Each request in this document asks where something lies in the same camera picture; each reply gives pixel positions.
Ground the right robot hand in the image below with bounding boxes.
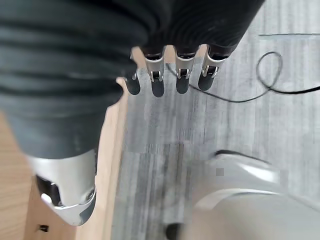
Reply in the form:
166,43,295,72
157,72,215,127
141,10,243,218
0,0,265,227

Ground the dark robot foot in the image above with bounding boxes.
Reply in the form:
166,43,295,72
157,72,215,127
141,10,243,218
165,223,185,240

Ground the thin black floor cable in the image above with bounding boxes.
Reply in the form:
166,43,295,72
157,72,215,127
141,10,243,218
163,51,320,104

